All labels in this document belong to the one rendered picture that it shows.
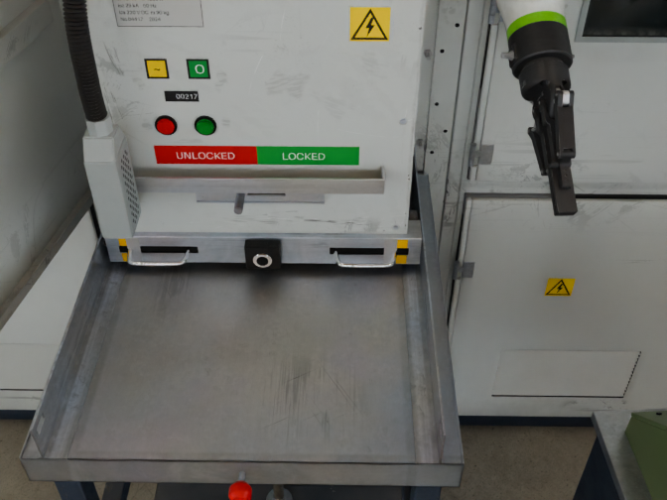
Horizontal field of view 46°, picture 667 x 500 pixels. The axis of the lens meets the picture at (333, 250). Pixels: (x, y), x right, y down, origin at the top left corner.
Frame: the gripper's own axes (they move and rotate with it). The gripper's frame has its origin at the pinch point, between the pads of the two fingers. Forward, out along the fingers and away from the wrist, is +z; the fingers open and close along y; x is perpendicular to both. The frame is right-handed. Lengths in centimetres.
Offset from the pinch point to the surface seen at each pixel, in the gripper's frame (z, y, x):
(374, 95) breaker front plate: -15.3, 0.5, -26.8
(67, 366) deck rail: 19, -20, -73
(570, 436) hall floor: 27, -107, 42
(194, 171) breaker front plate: -10, -15, -54
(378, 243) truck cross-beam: -0.3, -22.8, -23.4
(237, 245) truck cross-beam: -2, -26, -47
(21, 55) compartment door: -31, -14, -82
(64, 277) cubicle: -11, -75, -86
